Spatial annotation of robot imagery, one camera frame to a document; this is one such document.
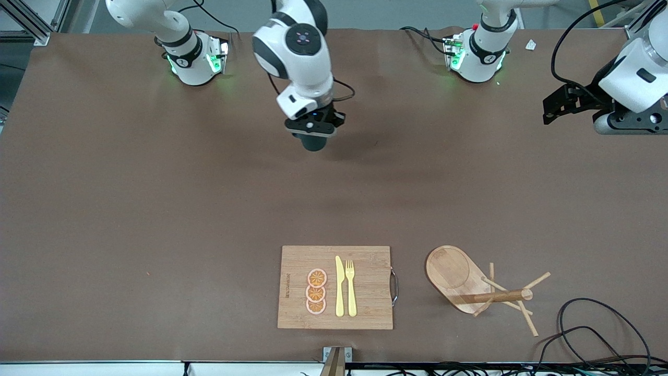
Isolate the wooden cup rack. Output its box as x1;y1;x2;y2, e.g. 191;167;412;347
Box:
425;245;551;337

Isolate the yellow plastic knife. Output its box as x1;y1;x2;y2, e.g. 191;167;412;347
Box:
335;256;345;318

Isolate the bamboo cutting board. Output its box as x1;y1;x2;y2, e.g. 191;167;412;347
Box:
277;245;399;330

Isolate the yellow plastic fork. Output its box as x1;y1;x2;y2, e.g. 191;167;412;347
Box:
345;260;357;318

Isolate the brown angled bar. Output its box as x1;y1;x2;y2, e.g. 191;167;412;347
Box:
319;348;346;376

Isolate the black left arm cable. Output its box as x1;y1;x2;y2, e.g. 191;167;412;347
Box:
552;0;627;99

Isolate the aluminium frame profile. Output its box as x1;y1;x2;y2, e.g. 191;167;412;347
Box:
0;0;79;46
624;0;659;40

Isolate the black right base cable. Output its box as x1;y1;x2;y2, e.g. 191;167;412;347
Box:
177;0;242;53

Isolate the black base cable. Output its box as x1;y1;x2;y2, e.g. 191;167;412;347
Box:
177;0;242;53
400;26;450;55

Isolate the black left base cable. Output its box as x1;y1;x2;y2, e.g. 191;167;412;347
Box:
400;26;450;55

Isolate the black looped cable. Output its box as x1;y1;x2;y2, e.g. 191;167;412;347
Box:
538;298;653;376

